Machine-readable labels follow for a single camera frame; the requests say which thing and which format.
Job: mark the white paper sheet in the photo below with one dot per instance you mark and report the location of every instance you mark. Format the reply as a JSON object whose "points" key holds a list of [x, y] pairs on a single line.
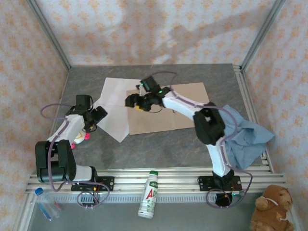
{"points": [[113, 120], [115, 91]]}

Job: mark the brown cardboard folder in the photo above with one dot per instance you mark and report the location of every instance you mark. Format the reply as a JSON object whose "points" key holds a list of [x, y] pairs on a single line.
{"points": [[183, 122]]}

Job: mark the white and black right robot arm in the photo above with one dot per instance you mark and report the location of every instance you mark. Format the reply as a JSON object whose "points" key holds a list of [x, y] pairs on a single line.
{"points": [[183, 106]]}

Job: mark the pink and white plush panda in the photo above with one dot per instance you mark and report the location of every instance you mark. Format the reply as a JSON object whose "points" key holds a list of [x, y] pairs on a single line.
{"points": [[79, 138]]}

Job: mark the white drink bottle green cap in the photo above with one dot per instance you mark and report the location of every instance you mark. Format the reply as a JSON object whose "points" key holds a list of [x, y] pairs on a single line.
{"points": [[150, 195]]}

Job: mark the clear bottle blue cap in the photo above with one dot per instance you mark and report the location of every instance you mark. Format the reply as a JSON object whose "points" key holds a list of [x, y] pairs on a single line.
{"points": [[47, 204]]}

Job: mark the blue cloth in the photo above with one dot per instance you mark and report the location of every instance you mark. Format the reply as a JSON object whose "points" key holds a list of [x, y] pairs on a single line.
{"points": [[250, 144]]}

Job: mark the black controller box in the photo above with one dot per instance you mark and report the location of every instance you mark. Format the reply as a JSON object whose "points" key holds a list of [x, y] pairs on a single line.
{"points": [[222, 199]]}

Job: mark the brown plush bear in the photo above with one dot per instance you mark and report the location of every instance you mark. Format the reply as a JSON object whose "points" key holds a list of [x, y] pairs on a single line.
{"points": [[272, 211]]}

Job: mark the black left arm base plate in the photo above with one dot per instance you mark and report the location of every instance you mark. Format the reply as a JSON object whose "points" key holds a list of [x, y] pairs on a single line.
{"points": [[108, 183]]}

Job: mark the long aluminium rail assembly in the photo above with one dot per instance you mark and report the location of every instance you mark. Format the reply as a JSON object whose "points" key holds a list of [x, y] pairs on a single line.
{"points": [[130, 183]]}

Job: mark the short aluminium side rail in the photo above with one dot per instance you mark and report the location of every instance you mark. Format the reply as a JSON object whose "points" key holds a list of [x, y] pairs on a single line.
{"points": [[241, 81]]}

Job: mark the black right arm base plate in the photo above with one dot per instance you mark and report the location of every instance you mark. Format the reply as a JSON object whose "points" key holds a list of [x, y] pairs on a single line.
{"points": [[204, 183]]}

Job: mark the aluminium frame post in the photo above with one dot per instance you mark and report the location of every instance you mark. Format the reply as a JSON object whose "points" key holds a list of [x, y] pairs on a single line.
{"points": [[263, 31], [48, 31]]}

